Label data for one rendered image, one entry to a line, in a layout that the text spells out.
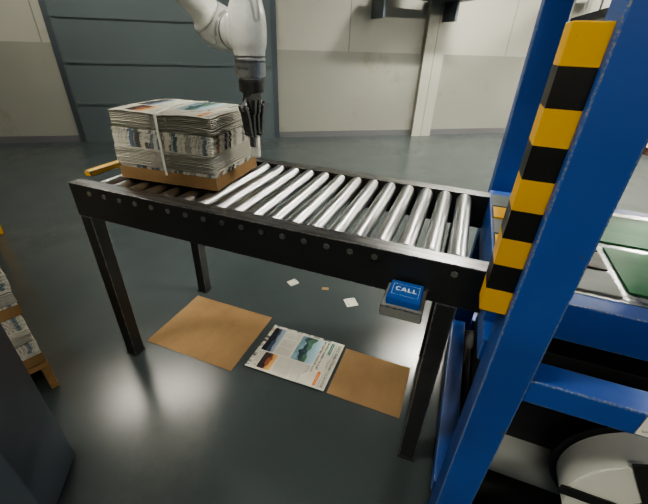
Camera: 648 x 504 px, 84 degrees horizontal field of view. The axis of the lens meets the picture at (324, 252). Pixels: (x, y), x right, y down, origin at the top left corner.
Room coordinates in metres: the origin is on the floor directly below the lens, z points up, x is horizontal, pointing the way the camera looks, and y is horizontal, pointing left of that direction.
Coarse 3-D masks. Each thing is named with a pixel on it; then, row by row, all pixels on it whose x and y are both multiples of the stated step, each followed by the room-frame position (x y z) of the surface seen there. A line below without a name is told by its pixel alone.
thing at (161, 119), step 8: (192, 104) 1.34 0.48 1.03; (200, 104) 1.35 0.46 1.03; (152, 112) 1.17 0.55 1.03; (168, 112) 1.19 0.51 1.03; (152, 120) 1.16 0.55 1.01; (160, 120) 1.15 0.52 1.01; (152, 128) 1.16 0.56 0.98; (160, 128) 1.15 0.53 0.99; (152, 136) 1.16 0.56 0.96; (160, 136) 1.15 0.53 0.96; (168, 144) 1.14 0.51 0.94; (160, 152) 1.15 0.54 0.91; (168, 152) 1.14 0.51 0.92; (160, 160) 1.15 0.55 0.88; (168, 160) 1.14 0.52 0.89; (160, 168) 1.15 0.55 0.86; (168, 168) 1.14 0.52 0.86
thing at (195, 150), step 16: (176, 112) 1.19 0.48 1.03; (192, 112) 1.18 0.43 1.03; (208, 112) 1.18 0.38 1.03; (224, 112) 1.20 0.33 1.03; (176, 128) 1.14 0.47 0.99; (192, 128) 1.12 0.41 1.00; (208, 128) 1.10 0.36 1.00; (224, 128) 1.17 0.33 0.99; (240, 128) 1.28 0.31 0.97; (176, 144) 1.13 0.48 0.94; (192, 144) 1.12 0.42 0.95; (208, 144) 1.10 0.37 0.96; (224, 144) 1.18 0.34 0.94; (240, 144) 1.28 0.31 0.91; (176, 160) 1.13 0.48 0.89; (192, 160) 1.12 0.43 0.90; (208, 160) 1.10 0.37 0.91; (224, 160) 1.16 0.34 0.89; (240, 160) 1.26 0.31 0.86; (208, 176) 1.11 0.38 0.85
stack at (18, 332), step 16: (0, 272) 0.95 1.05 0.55; (0, 288) 0.94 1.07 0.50; (0, 304) 0.92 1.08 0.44; (16, 304) 0.95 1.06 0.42; (16, 320) 0.94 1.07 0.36; (16, 336) 0.92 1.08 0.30; (32, 336) 0.97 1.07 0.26; (32, 352) 0.94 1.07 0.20; (32, 368) 0.92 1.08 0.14; (48, 368) 0.95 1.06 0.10
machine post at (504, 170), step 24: (552, 0) 1.30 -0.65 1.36; (552, 24) 1.30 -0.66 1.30; (528, 48) 1.37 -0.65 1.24; (552, 48) 1.29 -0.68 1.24; (528, 72) 1.31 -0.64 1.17; (528, 96) 1.30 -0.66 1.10; (528, 120) 1.29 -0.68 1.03; (504, 144) 1.31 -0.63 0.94; (504, 168) 1.30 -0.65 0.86; (456, 312) 1.31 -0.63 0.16
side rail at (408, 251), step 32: (96, 192) 1.10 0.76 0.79; (128, 192) 1.07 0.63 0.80; (128, 224) 1.06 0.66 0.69; (160, 224) 1.01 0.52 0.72; (192, 224) 0.97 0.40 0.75; (224, 224) 0.93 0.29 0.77; (256, 224) 0.89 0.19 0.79; (288, 224) 0.89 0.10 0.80; (256, 256) 0.90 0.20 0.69; (288, 256) 0.86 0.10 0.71; (320, 256) 0.83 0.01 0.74; (352, 256) 0.80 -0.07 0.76; (384, 256) 0.77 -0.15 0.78; (416, 256) 0.74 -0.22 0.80; (448, 256) 0.75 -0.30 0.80; (384, 288) 0.77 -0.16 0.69; (448, 288) 0.71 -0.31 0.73; (480, 288) 0.69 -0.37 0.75
